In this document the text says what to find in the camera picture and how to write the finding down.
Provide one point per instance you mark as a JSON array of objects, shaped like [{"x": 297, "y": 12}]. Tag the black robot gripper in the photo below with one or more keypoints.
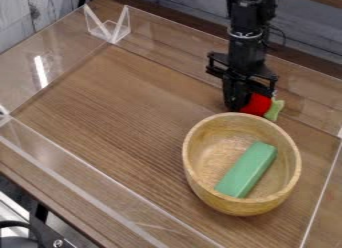
[{"x": 241, "y": 68}]

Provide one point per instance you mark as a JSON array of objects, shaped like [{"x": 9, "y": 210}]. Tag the red plush strawberry toy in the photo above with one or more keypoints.
[{"x": 263, "y": 106}]

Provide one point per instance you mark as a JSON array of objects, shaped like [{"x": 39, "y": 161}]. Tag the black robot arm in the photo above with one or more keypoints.
[{"x": 250, "y": 16}]

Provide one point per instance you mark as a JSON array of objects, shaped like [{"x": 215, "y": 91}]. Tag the wooden bowl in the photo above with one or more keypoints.
[{"x": 215, "y": 143}]

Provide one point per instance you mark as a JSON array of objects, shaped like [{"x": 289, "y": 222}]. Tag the green rectangular block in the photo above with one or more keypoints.
[{"x": 247, "y": 170}]

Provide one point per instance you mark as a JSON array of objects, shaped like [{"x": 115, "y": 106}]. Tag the clear acrylic tray enclosure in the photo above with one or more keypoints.
[{"x": 98, "y": 113}]

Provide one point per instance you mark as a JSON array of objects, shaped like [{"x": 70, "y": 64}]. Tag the clear acrylic corner bracket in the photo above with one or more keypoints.
[{"x": 111, "y": 31}]

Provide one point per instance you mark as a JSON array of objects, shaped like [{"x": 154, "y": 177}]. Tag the black table leg bracket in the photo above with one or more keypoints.
[{"x": 48, "y": 237}]

